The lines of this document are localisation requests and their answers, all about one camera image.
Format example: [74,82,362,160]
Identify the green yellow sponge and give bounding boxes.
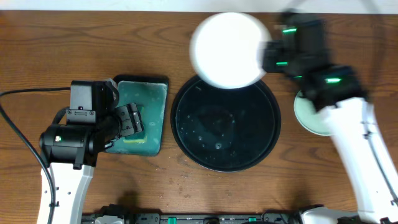
[123,105,147,144]

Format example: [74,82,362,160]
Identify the light teal plate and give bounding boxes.
[294,91,330,136]

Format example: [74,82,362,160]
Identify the white plate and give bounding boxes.
[189,12,272,89]

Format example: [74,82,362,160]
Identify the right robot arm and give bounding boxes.
[260,40,397,223]

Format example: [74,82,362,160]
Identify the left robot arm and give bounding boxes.
[37,103,144,223]

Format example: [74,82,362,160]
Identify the black rectangular water tray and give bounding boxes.
[105,75,169,156]

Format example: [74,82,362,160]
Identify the black round tray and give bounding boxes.
[170,76,282,172]

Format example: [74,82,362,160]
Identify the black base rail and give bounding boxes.
[80,211,366,224]

